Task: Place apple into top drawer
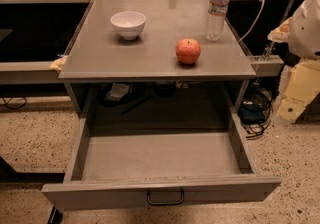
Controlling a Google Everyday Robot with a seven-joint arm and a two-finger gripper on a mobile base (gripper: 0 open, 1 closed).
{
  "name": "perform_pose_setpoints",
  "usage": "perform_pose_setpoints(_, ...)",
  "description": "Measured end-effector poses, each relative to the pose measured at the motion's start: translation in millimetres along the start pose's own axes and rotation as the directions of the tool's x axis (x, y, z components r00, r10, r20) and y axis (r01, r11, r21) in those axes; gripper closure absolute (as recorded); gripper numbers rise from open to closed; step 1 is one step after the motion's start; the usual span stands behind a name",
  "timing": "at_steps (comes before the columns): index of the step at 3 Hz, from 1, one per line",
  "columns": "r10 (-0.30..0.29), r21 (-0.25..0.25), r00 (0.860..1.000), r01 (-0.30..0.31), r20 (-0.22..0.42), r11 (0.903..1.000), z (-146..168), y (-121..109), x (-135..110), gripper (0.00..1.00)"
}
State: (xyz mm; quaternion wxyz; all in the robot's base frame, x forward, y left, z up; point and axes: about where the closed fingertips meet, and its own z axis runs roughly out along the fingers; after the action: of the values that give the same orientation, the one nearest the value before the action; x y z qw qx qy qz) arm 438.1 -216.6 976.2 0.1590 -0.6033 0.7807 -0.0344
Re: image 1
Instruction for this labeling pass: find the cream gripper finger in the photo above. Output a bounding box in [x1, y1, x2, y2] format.
[277, 60, 320, 122]

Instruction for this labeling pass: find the black drawer handle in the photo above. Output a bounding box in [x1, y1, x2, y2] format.
[146, 191, 185, 206]

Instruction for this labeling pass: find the grey open top drawer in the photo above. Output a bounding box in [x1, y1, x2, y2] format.
[42, 108, 281, 211]

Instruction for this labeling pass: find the grey metal cabinet table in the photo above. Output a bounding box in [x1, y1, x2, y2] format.
[59, 0, 259, 117]

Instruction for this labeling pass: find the white ceramic bowl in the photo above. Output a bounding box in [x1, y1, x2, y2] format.
[110, 11, 146, 40]

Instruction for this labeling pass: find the black cable left floor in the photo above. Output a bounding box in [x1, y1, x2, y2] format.
[0, 96, 28, 110]

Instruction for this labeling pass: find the clear plastic water bottle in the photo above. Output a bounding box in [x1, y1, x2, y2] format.
[205, 0, 230, 41]

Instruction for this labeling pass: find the black cable bundle on floor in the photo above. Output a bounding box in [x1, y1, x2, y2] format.
[237, 86, 274, 141]

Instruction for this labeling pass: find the red apple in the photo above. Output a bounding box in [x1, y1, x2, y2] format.
[176, 38, 201, 65]

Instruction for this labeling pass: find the yellow cloth at table edge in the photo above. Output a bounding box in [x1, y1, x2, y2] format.
[50, 55, 68, 72]

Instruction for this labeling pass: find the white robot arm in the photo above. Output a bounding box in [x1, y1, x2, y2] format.
[268, 0, 320, 122]

